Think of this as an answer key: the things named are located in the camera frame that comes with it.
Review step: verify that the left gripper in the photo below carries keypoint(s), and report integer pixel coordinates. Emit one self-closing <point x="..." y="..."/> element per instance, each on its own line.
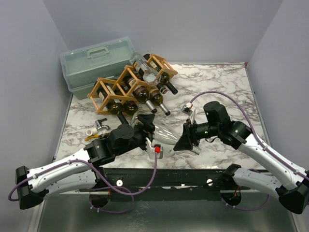
<point x="148" y="128"/>

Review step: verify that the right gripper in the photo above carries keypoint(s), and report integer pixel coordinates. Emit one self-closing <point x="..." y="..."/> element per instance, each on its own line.
<point x="186" y="135"/>

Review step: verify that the clear glass bottle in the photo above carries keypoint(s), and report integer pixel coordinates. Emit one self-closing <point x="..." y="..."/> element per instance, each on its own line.
<point x="164" y="135"/>

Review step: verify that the green wine bottle silver neck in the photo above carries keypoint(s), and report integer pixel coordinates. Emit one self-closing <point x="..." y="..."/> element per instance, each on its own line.
<point x="157" y="100"/>

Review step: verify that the green wine bottle black neck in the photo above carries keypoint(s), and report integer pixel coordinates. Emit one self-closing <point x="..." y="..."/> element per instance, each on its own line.
<point x="142" y="95"/>

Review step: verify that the clear square liquor bottle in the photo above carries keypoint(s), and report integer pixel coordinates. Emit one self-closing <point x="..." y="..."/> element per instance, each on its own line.
<point x="148" y="74"/>

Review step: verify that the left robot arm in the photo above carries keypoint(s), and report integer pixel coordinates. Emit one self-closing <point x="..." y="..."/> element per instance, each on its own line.
<point x="77" y="170"/>

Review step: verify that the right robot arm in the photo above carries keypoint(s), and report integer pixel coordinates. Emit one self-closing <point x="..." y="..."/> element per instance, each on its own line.
<point x="288" y="182"/>

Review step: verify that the wine bottle in rack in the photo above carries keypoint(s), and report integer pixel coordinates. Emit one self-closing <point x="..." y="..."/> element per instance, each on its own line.
<point x="130" y="81"/>

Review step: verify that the wooden wine rack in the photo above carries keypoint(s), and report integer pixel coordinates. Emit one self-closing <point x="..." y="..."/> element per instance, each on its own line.
<point x="118" y="90"/>

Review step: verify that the white plastic pipe fitting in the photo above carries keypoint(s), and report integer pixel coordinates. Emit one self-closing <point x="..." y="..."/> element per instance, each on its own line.
<point x="91" y="132"/>

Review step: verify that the green plastic toolbox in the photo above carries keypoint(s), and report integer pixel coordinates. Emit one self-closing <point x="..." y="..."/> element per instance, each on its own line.
<point x="83" y="66"/>

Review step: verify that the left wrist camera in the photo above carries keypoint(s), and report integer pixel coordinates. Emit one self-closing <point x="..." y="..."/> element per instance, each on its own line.
<point x="154" y="149"/>

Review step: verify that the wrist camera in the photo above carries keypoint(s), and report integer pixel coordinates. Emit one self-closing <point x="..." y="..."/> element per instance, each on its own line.
<point x="154" y="149"/>
<point x="190" y="111"/>

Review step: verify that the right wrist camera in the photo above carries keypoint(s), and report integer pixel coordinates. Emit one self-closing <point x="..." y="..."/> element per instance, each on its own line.
<point x="190" y="111"/>

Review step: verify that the yellow handled pliers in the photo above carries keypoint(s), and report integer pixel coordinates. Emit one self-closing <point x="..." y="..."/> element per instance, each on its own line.
<point x="93" y="137"/>

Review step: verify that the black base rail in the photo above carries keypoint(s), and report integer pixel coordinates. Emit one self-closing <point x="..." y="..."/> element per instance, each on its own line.
<point x="166" y="184"/>

